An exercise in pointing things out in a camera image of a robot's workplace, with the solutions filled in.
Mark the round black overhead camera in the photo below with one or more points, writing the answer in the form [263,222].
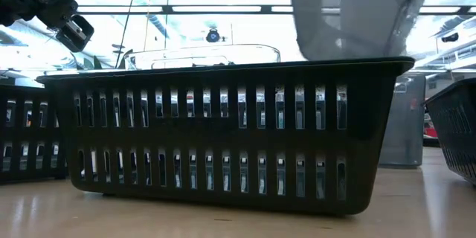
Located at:
[212,36]

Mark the smoke translucent slotted basket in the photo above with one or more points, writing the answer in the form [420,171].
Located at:
[316,26]
[29,134]
[223,137]

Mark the black mesh plastic basket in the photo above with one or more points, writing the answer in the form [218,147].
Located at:
[457,126]

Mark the gray translucent bin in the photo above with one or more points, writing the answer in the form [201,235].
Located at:
[403,137]

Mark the black overhead frame beam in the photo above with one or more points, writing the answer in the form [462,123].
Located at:
[167,9]

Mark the clear plastic basket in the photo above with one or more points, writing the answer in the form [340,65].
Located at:
[241,57]

